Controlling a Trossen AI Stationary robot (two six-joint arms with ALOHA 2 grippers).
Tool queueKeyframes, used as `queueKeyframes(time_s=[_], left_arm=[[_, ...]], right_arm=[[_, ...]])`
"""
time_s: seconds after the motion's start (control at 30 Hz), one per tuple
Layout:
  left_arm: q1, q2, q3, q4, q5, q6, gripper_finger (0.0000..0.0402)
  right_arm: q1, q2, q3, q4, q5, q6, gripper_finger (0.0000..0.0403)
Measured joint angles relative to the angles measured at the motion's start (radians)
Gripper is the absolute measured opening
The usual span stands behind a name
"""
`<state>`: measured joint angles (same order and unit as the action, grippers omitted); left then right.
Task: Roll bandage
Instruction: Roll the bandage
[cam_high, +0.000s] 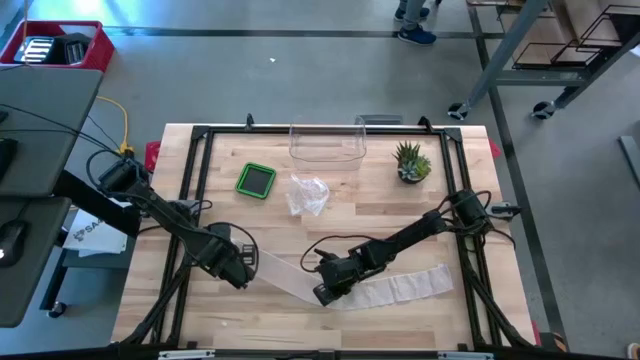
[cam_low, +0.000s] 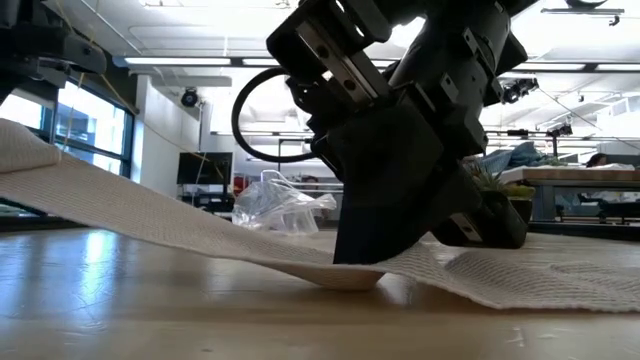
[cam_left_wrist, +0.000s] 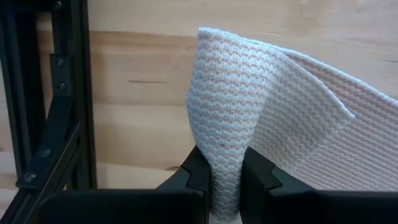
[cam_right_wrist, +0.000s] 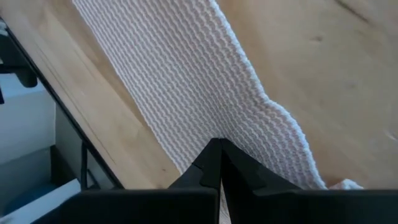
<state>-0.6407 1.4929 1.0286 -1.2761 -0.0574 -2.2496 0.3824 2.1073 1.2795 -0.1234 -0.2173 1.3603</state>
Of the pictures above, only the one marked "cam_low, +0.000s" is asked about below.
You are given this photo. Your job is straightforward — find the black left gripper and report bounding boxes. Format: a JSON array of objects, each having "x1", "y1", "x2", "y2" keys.
[{"x1": 0, "y1": 0, "x2": 109, "y2": 101}]

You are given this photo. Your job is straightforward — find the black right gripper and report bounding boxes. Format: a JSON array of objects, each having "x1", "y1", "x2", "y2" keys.
[{"x1": 327, "y1": 0, "x2": 529, "y2": 265}]

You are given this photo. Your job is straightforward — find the clear plastic bag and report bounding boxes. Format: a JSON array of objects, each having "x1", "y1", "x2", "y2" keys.
[{"x1": 231, "y1": 177, "x2": 338, "y2": 236}]

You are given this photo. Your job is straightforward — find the white elastic bandage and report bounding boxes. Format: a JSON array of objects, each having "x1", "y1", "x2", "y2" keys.
[{"x1": 0, "y1": 118, "x2": 640, "y2": 314}]

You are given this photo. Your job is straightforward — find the succulent in black pot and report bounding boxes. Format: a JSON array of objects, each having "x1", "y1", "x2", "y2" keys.
[{"x1": 469, "y1": 162, "x2": 536, "y2": 226}]

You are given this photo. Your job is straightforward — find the blue-framed window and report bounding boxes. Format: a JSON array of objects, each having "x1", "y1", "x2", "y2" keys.
[{"x1": 0, "y1": 79, "x2": 135, "y2": 216}]

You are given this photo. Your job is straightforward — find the ceiling light bar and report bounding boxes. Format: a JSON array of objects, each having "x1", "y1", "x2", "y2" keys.
[{"x1": 113, "y1": 54, "x2": 236, "y2": 69}]

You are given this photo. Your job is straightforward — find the black monitor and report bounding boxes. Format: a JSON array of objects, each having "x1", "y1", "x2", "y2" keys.
[{"x1": 176, "y1": 151, "x2": 234, "y2": 186}]

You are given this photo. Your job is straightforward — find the grey metal-frame table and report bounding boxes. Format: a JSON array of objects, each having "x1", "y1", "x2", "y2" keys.
[{"x1": 499, "y1": 166, "x2": 640, "y2": 224}]

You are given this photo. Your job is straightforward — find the black gantry frame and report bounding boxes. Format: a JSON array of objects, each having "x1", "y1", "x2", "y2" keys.
[
  {"x1": 277, "y1": 135, "x2": 314, "y2": 161},
  {"x1": 484, "y1": 122, "x2": 574, "y2": 159}
]

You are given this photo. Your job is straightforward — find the black ceiling camera cluster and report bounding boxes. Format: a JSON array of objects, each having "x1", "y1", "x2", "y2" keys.
[{"x1": 499, "y1": 77, "x2": 540, "y2": 106}]

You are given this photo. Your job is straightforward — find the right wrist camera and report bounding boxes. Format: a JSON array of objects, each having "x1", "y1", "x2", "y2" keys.
[{"x1": 267, "y1": 0, "x2": 394, "y2": 109}]

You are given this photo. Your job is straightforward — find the black looped cable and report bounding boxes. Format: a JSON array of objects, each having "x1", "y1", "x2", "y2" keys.
[{"x1": 231, "y1": 67, "x2": 321, "y2": 164}]

